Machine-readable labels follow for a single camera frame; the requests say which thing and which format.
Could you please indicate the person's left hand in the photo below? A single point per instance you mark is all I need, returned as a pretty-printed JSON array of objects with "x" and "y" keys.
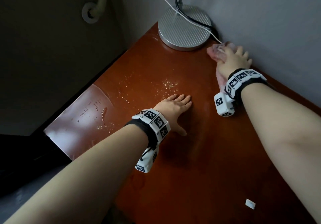
[{"x": 173, "y": 108}]

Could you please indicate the person's right hand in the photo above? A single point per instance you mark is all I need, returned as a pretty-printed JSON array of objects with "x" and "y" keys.
[{"x": 234, "y": 60}]

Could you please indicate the pink cleaning cloth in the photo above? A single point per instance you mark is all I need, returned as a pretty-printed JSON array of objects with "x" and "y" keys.
[{"x": 215, "y": 52}]

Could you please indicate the person's left forearm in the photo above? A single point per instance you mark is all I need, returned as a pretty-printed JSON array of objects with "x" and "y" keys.
[{"x": 82, "y": 181}]

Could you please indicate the person's right forearm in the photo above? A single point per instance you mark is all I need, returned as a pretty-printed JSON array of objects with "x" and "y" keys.
[{"x": 286, "y": 143}]

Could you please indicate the right wrist marker band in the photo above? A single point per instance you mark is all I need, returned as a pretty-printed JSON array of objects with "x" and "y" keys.
[{"x": 240, "y": 80}]

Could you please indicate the wrist marker band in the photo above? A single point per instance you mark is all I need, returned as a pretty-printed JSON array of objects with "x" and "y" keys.
[
  {"x": 153, "y": 123},
  {"x": 240, "y": 80}
]

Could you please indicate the left wrist marker band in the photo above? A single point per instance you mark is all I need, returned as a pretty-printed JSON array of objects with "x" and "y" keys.
[{"x": 153, "y": 123}]

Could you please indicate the red wooden table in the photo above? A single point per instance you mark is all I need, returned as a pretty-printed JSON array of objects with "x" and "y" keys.
[{"x": 213, "y": 156}]

